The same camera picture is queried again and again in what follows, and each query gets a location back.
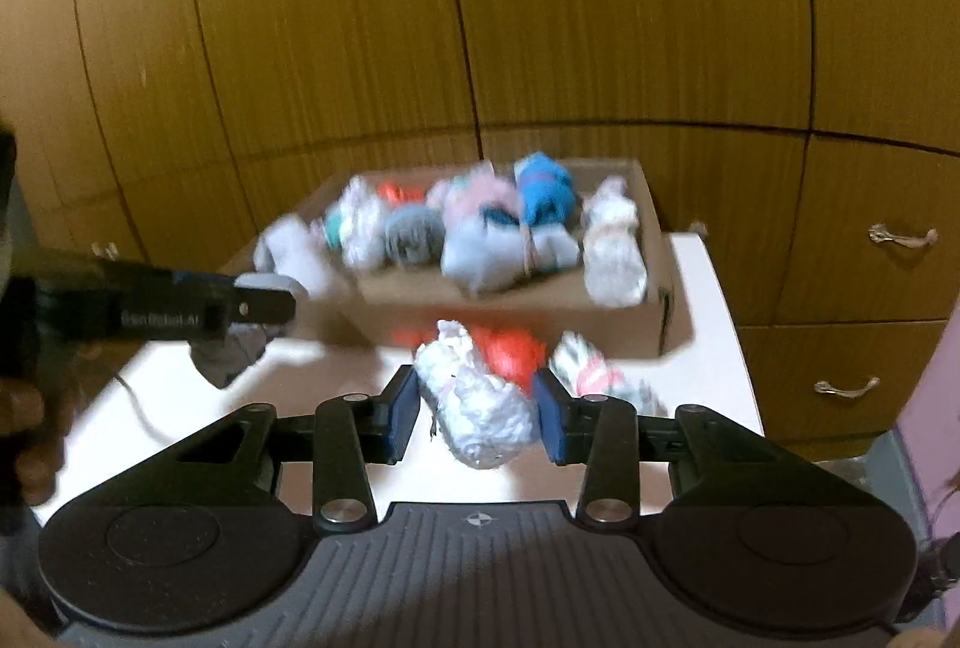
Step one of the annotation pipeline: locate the person left hand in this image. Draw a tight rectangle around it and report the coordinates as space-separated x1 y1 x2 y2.
2 380 76 506

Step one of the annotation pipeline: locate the teal white sock bundle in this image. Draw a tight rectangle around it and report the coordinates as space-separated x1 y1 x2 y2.
324 175 391 272

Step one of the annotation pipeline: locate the metal drawer handle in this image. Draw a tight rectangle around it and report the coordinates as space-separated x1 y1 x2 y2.
813 376 882 401
867 224 939 250
89 242 121 261

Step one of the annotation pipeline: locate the grey white patterned sock bundle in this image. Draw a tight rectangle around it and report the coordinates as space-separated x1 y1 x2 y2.
581 175 647 308

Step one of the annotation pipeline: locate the blue knit sock bundle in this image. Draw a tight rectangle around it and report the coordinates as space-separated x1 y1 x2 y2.
514 152 578 227

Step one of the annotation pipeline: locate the pink fluffy sock bundle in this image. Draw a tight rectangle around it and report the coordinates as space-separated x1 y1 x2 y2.
427 162 523 229

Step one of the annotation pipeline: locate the grey rolled sock bundle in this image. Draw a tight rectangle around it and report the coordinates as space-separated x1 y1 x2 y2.
384 203 446 266

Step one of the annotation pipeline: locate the red white sock bundle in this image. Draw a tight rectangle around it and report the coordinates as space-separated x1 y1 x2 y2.
394 322 547 400

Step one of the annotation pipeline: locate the wooden wardrobe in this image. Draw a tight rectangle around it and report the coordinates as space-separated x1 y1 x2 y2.
2 0 958 446

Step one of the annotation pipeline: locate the brown cardboard box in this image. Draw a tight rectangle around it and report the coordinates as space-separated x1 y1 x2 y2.
290 159 677 359

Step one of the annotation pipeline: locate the lower metal drawer handle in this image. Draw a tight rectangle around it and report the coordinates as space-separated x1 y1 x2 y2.
813 376 882 401

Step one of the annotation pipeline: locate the white green striped sock bundle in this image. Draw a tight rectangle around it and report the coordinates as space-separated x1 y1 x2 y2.
548 331 667 417

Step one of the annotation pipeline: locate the white blue cuff sock bundle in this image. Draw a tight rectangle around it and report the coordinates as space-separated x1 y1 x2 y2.
439 216 581 295

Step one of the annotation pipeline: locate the upper metal drawer handle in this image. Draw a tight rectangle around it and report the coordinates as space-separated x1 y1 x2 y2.
867 224 939 250

